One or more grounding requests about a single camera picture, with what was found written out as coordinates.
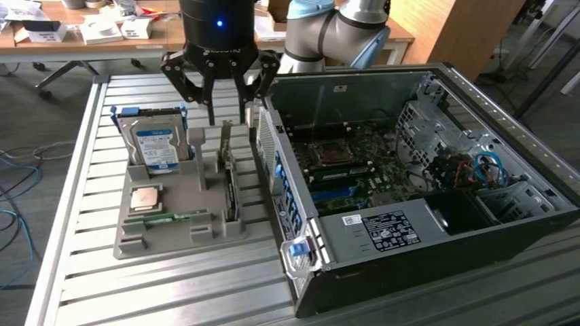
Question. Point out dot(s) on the hard disk with blue carrier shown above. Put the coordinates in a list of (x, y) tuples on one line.
[(156, 146)]

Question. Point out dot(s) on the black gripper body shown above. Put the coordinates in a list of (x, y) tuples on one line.
[(218, 34)]

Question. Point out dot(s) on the small white labelled box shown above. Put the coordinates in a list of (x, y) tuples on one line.
[(136, 30)]

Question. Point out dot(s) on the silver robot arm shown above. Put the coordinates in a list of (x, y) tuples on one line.
[(308, 37)]

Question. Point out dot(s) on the white box black inside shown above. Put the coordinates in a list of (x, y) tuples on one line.
[(46, 35)]

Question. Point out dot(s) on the black metal post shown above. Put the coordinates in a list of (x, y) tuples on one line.
[(542, 75)]

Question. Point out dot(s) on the blue expansion slot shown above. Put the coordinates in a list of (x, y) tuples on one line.
[(332, 194)]

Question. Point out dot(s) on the wooden desk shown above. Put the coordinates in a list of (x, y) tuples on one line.
[(400, 35), (68, 47)]

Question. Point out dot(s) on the CPU socket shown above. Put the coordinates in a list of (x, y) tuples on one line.
[(331, 153)]

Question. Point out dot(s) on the white booklet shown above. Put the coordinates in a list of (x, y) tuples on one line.
[(272, 30)]

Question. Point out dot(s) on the grey parts rack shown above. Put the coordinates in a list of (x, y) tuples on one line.
[(182, 200)]

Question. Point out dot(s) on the black graphics card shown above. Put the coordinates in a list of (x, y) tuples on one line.
[(232, 190)]

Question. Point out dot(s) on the perforated metal drive cage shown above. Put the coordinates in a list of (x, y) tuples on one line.
[(422, 129)]

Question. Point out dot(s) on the grey cup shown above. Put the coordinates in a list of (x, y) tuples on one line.
[(72, 3)]

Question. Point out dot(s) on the wooden cabinet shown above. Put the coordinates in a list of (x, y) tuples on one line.
[(490, 27)]

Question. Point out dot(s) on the green motherboard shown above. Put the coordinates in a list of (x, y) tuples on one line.
[(390, 176)]

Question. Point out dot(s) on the grey power supply unit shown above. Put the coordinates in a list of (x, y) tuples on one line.
[(363, 234)]

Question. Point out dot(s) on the CPU chip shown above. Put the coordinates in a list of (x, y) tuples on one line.
[(144, 198)]

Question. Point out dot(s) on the cardboard box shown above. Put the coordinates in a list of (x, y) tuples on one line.
[(278, 12)]

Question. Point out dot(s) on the tape roll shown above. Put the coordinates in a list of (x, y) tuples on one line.
[(95, 3)]

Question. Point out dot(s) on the paper pile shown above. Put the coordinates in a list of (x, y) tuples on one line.
[(23, 12)]

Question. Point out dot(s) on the blue case latch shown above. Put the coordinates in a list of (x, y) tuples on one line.
[(300, 249)]

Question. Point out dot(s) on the white box with tape roll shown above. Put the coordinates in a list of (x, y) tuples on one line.
[(102, 35)]

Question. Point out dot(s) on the metal disk bay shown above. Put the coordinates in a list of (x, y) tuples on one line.
[(522, 200)]

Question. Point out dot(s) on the black PC case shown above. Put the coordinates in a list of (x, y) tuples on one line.
[(408, 278)]

